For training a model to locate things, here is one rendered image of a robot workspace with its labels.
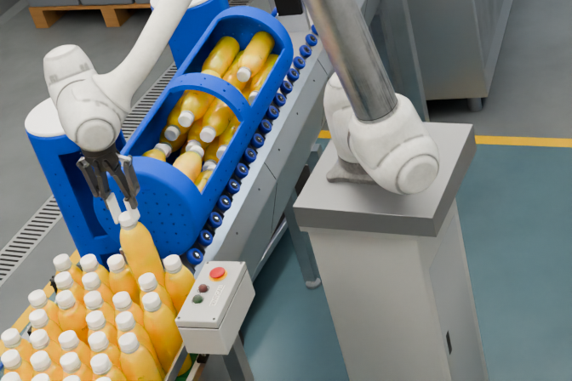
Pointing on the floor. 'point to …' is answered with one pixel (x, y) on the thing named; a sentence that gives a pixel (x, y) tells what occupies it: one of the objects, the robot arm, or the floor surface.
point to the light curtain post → (403, 31)
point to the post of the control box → (237, 362)
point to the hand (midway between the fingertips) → (122, 208)
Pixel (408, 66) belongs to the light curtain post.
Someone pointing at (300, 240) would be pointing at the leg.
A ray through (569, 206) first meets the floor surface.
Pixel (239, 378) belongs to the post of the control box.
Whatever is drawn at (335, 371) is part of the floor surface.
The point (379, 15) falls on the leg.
